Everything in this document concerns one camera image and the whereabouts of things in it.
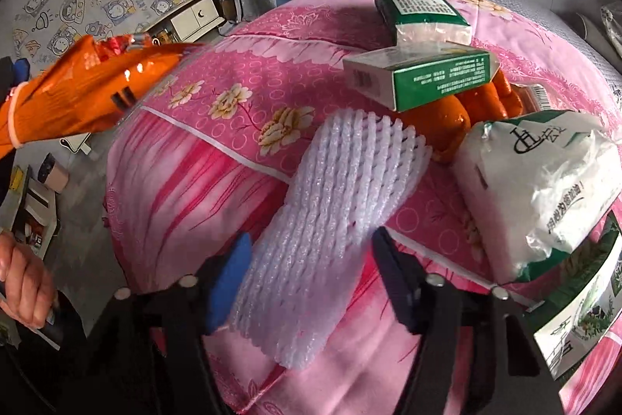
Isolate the plastic-wrapped white tissue pack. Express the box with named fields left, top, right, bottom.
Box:
left=452, top=110, right=622, bottom=284

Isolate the white foam fruit net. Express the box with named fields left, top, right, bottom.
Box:
left=228, top=110, right=433, bottom=371

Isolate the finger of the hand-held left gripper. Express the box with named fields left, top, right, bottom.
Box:
left=0, top=56, right=31, bottom=102

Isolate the green white carton box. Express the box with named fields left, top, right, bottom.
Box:
left=373, top=0, right=472, bottom=47
left=342, top=44, right=501, bottom=113

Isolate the pink cup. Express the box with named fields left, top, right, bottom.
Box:
left=38, top=152, right=71, bottom=194

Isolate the person's left hand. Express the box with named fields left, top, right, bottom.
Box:
left=0, top=233, right=58, bottom=331

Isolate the green printed paper box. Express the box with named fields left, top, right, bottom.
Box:
left=532, top=213, right=622, bottom=382

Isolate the grey quilted sofa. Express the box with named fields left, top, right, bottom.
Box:
left=469, top=0, right=622, bottom=105

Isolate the orange fruit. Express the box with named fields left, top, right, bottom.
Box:
left=398, top=94, right=472, bottom=165
left=491, top=69, right=526, bottom=117
left=457, top=82, right=508, bottom=124

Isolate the small white cabinet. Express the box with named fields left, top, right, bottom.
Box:
left=146, top=0, right=227, bottom=46

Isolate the clear labelled plastic packaging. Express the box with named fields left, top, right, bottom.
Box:
left=515, top=82, right=555, bottom=112

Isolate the open cardboard box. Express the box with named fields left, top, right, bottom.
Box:
left=10, top=165, right=61, bottom=260

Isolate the pink floral blanket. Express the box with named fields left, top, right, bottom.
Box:
left=102, top=0, right=622, bottom=415

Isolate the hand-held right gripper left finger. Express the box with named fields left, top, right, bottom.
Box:
left=94, top=231, right=253, bottom=415

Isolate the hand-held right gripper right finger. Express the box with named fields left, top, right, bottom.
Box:
left=370, top=226, right=564, bottom=415

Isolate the orange snack packet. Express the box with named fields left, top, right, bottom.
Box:
left=0, top=33, right=207, bottom=160

